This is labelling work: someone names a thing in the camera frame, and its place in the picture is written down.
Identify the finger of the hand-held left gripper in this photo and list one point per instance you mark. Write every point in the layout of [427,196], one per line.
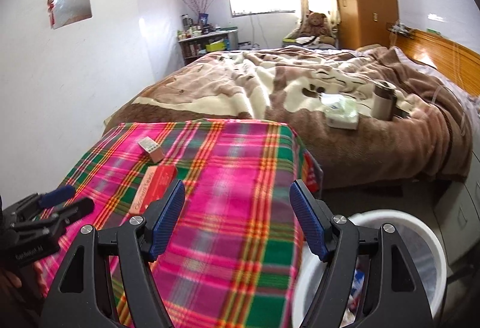
[56,196]
[75,208]

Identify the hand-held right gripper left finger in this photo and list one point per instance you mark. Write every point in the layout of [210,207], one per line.
[168,219]

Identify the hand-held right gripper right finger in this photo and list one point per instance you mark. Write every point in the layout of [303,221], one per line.
[305,215]

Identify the red box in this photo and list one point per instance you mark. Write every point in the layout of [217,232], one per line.
[157,181]

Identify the white round trash bin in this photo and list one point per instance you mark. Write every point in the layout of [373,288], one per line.
[435,256]

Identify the person's left hand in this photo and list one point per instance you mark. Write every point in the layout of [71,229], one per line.
[9,279]

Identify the small white brown box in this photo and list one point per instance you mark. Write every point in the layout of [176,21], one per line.
[153,153]

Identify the pink green plaid cloth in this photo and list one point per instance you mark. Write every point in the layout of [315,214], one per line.
[232,181]

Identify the blue white packet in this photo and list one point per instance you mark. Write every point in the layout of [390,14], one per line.
[359,277]

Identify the green white tissue pack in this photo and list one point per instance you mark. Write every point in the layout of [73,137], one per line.
[341,114]

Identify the steel thermos flask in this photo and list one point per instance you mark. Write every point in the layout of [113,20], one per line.
[382,102]

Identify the dark flat object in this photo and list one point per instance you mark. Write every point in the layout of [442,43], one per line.
[403,113]

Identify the brown cream bed blanket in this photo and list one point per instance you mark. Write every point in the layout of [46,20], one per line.
[225,87]

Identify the grey drawer dresser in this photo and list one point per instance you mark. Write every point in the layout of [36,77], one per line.
[465,208]

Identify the white shelf unit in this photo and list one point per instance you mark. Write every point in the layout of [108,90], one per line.
[198,54]

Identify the green storage box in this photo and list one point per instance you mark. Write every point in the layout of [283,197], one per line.
[217,46]

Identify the row of bottles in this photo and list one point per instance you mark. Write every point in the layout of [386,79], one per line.
[191,31]

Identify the brown teddy bear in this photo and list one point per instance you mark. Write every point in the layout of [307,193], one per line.
[315,25]

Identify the small grey ornament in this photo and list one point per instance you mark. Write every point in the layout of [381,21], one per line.
[399,29]

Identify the wooden bed headboard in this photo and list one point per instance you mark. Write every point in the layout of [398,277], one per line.
[442,54]

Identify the shiny wall poster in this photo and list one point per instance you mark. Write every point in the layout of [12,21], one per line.
[71,3]

